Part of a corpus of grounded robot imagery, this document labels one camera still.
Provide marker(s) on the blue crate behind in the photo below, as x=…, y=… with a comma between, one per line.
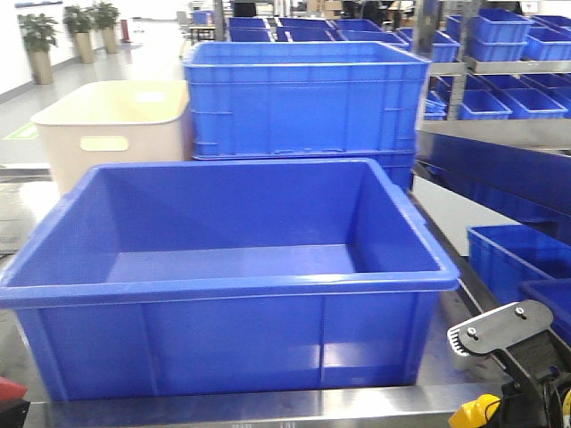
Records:
x=263, y=100

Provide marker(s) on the potted plant right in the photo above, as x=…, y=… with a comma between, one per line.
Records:
x=105, y=17

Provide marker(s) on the potted plant left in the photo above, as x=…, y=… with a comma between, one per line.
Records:
x=39, y=36

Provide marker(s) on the beige plastic tub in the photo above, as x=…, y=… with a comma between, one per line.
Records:
x=115, y=121

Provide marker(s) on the potted plant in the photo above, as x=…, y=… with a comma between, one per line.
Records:
x=39, y=36
x=105, y=17
x=78, y=22

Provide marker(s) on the potted plant middle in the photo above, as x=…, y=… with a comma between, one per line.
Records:
x=78, y=22

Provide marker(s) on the blue bin at right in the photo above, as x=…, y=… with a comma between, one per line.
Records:
x=506, y=255

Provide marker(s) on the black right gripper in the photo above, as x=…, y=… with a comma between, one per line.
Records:
x=539, y=368

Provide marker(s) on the red cube block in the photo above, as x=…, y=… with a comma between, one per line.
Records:
x=10, y=390

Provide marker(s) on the yellow toy building block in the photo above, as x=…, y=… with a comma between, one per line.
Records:
x=475, y=413

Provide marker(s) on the grey wrist camera mount right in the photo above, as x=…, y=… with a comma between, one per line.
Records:
x=500, y=328

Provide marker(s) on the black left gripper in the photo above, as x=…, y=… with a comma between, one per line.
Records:
x=13, y=413

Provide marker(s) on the large blue plastic bin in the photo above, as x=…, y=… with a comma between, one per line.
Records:
x=201, y=277

